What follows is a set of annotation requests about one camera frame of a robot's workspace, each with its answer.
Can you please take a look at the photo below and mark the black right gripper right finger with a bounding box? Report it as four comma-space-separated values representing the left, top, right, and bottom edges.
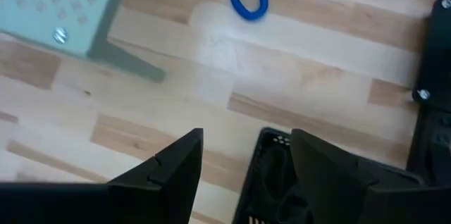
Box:
290, 127, 381, 224

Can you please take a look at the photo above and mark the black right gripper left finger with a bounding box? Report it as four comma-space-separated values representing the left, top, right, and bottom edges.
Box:
107, 127, 205, 224

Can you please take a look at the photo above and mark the black plastic basket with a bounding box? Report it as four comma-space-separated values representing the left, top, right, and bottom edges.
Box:
230, 127, 426, 224

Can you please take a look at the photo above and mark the green perforated metal shelf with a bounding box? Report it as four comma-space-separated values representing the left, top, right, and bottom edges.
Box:
0, 0, 166, 83

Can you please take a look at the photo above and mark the black aluminium table frame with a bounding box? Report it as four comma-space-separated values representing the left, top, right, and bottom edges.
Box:
407, 106, 451, 186

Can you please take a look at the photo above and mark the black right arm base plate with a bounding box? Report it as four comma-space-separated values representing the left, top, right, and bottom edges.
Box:
411, 0, 451, 112

